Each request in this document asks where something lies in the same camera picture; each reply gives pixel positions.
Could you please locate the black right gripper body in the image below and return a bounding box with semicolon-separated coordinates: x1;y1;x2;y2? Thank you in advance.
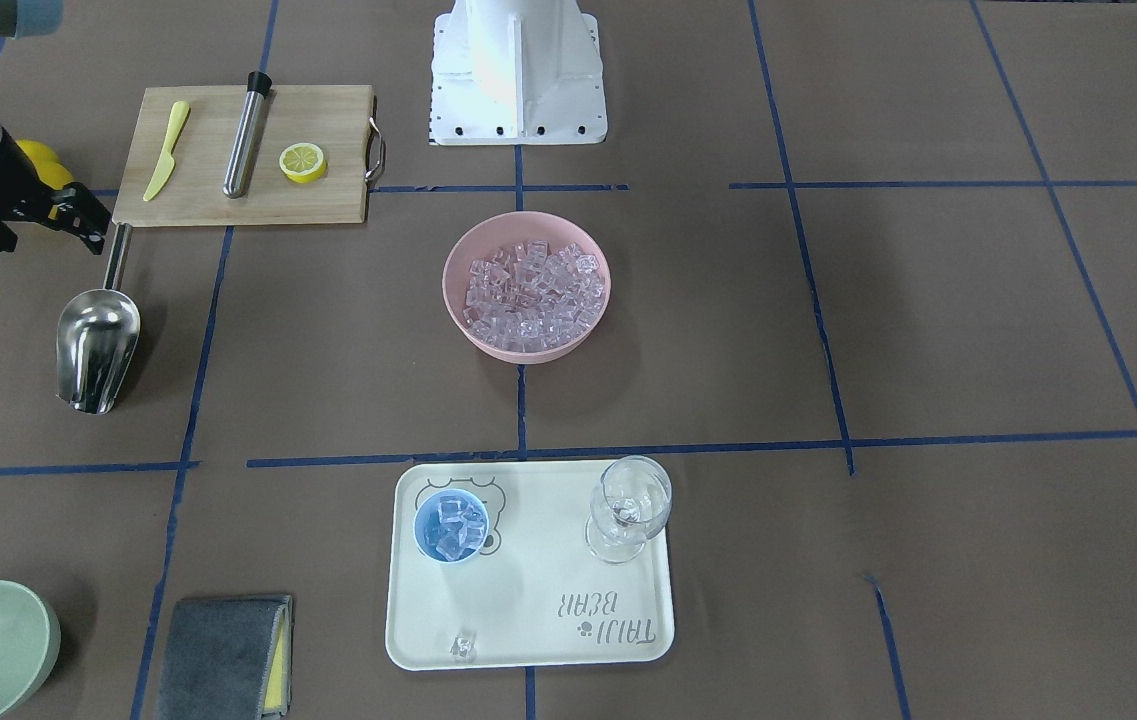
0;144;111;255

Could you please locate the metal ice scoop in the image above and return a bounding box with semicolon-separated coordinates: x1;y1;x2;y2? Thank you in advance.
55;223;140;415

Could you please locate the pink bowl of ice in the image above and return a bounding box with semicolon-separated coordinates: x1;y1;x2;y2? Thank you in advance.
441;212;612;365

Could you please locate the small blue cup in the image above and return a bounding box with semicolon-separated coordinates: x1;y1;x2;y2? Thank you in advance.
413;489;492;564

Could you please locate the loose ice cube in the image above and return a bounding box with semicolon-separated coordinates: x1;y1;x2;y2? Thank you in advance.
450;630;476;664

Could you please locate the yellow lemon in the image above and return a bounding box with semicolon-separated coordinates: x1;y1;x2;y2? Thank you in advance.
34;159;74;191
18;138;61;165

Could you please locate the yellow plastic knife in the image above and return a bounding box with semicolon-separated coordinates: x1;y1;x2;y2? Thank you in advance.
142;100;190;202

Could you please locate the steel muddler black tip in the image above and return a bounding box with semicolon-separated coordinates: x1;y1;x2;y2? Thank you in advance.
222;71;274;199

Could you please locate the half lemon slice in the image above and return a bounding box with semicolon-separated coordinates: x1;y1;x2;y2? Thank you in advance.
277;142;329;184

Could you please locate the wooden cutting board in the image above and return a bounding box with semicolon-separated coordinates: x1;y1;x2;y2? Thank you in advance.
114;85;375;229

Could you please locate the clear wine glass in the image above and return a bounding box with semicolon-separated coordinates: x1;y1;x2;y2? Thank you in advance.
583;455;674;565

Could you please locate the cream serving tray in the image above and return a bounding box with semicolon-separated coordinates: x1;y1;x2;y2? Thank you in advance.
385;460;677;671

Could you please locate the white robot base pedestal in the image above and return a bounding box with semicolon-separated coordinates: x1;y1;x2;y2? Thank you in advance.
428;1;609;147

